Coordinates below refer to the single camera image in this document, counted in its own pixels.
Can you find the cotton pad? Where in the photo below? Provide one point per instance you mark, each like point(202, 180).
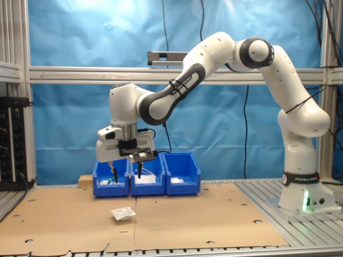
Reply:
point(177, 180)
point(123, 213)

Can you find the silver power strip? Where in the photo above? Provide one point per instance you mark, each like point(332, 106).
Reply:
point(166, 56)

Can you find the horizontal aluminium frame beam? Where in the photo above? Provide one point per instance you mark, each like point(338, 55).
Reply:
point(80, 76)

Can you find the slim aluminium frame post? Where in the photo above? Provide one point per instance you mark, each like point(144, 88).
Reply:
point(325, 160)

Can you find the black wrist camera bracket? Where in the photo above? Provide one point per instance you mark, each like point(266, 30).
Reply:
point(126, 146)

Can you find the short aluminium side rail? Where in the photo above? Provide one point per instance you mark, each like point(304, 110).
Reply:
point(10, 72)

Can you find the loose green capped tube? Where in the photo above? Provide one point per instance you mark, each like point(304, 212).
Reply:
point(111, 181)

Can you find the silver base mounting plate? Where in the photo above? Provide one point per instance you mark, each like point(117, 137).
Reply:
point(332, 211)

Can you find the OSB wood board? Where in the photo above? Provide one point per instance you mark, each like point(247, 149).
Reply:
point(85, 181)

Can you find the black electrical rack unit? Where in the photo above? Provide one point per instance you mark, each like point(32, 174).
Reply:
point(18, 147)

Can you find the wide aluminium frame post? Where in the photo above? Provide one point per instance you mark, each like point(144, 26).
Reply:
point(16, 32)

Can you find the printed white flat packet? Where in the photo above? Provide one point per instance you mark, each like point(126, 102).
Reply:
point(103, 182)

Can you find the blue plastic storage bin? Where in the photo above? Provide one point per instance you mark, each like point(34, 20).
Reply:
point(110, 191)
point(182, 190)
point(147, 190)

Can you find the pale green face mask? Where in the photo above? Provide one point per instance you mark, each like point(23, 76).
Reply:
point(146, 180)

